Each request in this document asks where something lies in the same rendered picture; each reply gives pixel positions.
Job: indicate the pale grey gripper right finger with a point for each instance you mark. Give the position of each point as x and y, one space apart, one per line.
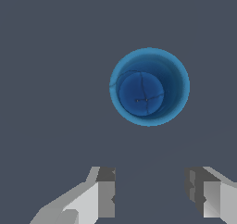
213 200

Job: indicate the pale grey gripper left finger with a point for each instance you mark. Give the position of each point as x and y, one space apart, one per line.
89 200

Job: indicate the blue cup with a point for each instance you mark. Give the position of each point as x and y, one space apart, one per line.
149 87

